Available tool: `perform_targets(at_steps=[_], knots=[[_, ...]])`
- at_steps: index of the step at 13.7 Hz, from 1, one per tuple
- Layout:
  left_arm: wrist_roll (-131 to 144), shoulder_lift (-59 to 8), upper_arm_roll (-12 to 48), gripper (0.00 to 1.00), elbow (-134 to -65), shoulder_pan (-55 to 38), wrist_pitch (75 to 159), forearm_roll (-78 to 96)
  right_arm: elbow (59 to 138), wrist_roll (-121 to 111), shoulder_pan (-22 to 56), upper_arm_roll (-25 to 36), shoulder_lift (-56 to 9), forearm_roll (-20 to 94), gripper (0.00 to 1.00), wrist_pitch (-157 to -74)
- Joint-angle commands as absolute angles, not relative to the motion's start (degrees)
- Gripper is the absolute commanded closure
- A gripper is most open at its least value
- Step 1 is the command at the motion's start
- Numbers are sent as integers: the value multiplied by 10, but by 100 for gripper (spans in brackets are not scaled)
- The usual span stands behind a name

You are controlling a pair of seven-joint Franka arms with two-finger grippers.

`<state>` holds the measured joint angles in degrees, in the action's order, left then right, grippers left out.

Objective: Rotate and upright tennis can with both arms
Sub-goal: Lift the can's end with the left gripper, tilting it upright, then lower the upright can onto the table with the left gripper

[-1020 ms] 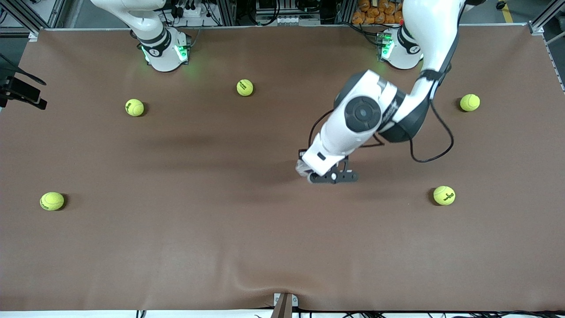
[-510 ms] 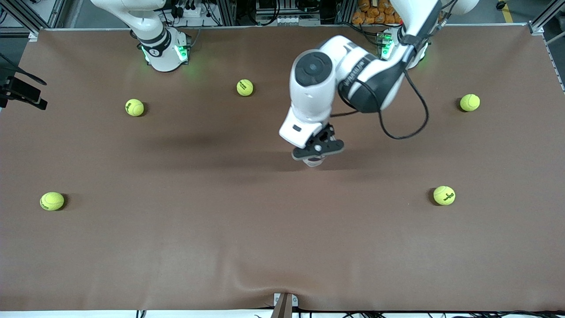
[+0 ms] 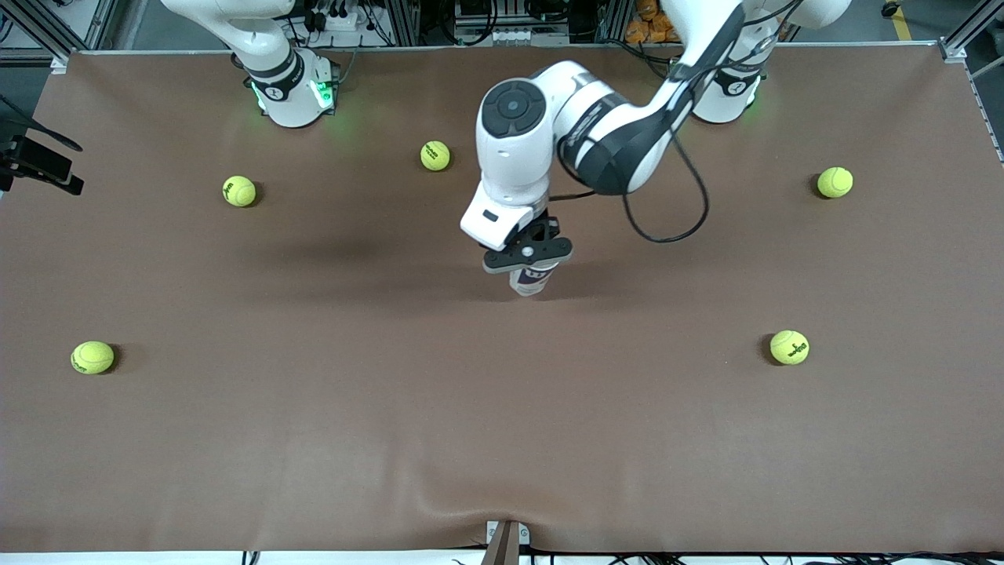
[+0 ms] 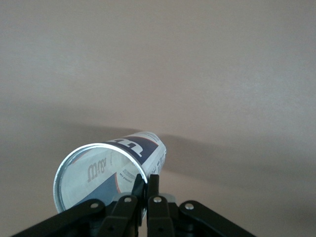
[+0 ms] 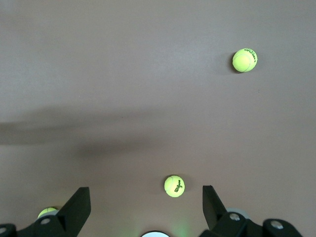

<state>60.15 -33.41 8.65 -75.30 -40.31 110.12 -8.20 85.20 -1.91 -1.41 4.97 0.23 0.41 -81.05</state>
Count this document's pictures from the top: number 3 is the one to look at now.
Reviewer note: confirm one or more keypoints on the white blue tennis ball can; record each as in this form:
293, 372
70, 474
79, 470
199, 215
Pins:
533, 282

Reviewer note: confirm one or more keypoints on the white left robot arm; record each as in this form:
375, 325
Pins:
620, 133

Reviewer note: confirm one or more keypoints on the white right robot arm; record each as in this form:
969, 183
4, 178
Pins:
282, 86

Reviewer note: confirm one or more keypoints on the yellow tennis ball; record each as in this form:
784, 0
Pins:
239, 191
435, 155
834, 182
789, 347
92, 357

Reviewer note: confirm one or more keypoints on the white terminal strip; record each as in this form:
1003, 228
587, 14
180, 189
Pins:
510, 36

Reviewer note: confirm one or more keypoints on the brown table mat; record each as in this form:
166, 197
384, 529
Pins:
502, 439

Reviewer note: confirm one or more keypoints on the orange objects pile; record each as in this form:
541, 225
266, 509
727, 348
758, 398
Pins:
647, 23

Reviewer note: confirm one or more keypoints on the white power strip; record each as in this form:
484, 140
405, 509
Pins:
345, 31

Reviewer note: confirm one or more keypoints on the aluminium frame post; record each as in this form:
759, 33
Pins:
47, 35
969, 35

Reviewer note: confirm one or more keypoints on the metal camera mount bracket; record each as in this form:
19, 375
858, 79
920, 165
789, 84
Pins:
506, 541

